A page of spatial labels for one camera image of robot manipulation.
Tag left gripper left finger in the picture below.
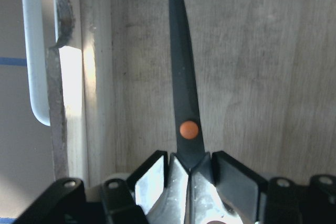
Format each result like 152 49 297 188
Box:
126 151 168 214

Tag orange handled scissors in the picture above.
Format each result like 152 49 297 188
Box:
146 0 242 223

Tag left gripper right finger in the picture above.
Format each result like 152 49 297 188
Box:
212 151 268 221

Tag white drawer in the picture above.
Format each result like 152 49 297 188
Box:
23 0 335 185

